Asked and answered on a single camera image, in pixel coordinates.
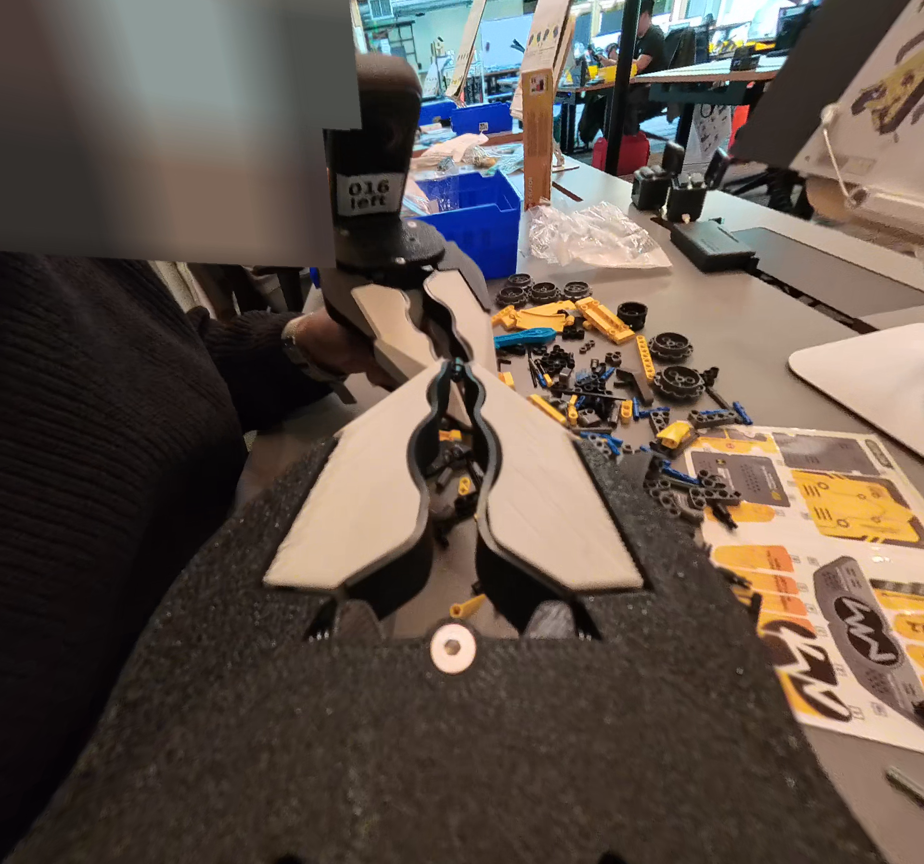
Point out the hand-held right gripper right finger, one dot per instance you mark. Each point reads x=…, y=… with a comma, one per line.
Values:
x=563, y=510

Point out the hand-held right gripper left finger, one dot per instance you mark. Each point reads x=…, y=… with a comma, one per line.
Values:
x=346, y=510

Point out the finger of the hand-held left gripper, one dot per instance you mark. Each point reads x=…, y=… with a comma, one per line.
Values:
x=393, y=330
x=465, y=315

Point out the person's left hand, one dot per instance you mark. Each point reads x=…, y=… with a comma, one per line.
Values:
x=339, y=348

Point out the blue bin with square tag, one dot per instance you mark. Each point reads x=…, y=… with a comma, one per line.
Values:
x=476, y=228

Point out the pile of toy building pieces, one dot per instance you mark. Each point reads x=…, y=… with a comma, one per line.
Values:
x=577, y=387

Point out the yellow tapered connector piece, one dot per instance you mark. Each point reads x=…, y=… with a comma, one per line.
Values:
x=468, y=605

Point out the blue plastic bin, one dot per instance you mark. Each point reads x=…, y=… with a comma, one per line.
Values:
x=469, y=117

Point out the clear plastic bag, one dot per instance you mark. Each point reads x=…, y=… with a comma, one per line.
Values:
x=599, y=236

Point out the wooden board with tags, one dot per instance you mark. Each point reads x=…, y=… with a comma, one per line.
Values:
x=538, y=120

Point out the black charger block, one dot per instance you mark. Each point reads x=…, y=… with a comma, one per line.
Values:
x=686, y=200
x=650, y=189

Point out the red bag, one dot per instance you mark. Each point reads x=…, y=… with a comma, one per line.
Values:
x=628, y=153

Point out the flat black case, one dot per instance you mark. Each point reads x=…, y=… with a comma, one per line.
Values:
x=711, y=247

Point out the yellow grey sticker sheet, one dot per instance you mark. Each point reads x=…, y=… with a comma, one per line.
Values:
x=837, y=589

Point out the white metal stand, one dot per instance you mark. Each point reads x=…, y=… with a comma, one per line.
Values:
x=866, y=380

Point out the black metal post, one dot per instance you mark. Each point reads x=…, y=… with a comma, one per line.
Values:
x=624, y=48

